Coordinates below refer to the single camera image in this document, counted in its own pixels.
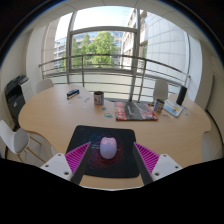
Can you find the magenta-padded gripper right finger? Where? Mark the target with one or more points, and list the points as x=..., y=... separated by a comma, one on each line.
x=165, y=165

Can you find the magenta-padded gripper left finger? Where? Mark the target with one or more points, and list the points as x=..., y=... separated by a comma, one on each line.
x=58, y=165

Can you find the pink and lilac computer mouse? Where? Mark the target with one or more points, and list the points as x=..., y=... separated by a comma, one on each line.
x=108, y=148

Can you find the black mouse pad red swirl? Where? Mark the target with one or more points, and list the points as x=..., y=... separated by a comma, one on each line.
x=86, y=136

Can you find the white chair wooden legs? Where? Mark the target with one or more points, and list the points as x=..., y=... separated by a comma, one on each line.
x=13, y=138

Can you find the red magazine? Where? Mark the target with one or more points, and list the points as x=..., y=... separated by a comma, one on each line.
x=135, y=111

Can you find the teal card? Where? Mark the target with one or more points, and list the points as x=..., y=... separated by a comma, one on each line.
x=108, y=115

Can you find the black speaker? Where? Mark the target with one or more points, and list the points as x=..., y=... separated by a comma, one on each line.
x=181, y=95

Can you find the small round sticker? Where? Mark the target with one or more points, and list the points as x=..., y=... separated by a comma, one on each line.
x=103, y=108

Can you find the white mug red blue print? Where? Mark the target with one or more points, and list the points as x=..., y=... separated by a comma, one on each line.
x=98, y=98

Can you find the black and white printer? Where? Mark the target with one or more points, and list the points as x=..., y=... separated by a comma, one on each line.
x=16, y=96

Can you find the metal balcony railing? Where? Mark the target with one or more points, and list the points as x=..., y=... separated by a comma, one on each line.
x=110, y=56

